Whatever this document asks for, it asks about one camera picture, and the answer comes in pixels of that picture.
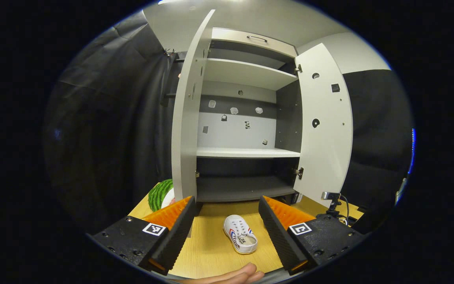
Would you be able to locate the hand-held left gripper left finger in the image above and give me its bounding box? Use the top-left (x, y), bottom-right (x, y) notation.
top-left (89, 196), bottom-right (198, 276)

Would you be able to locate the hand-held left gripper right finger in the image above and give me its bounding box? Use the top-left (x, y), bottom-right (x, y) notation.
top-left (259, 196), bottom-right (366, 276)

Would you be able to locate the white canvas shoe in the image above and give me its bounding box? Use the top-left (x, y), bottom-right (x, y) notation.
top-left (223, 215), bottom-right (258, 255)

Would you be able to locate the white shoe cabinet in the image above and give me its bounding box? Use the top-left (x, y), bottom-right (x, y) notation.
top-left (195, 28), bottom-right (304, 204)

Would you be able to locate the white cabinet drawer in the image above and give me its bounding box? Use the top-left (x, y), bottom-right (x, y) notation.
top-left (210, 28), bottom-right (298, 59)

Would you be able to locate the watermelon slice toy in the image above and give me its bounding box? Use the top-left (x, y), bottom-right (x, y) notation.
top-left (148, 179), bottom-right (176, 212)

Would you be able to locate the black backdrop cloth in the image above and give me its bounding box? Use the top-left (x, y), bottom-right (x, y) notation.
top-left (44, 22), bottom-right (190, 237)
top-left (341, 69), bottom-right (415, 235)

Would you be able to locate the small camera on tripod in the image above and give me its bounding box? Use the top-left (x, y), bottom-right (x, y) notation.
top-left (317, 192), bottom-right (350, 225)

